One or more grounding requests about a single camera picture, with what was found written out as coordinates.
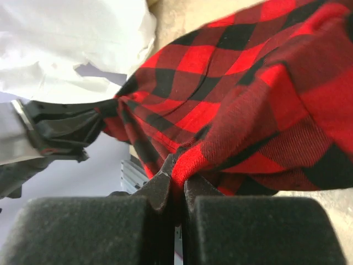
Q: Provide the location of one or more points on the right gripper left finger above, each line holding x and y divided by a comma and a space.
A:
118, 229

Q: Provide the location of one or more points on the red black plaid shirt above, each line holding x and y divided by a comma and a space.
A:
255, 102

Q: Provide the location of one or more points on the white garment on hanger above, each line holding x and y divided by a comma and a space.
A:
72, 51

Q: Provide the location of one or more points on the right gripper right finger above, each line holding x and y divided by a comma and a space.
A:
255, 230

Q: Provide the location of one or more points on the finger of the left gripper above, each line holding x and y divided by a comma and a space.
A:
63, 131

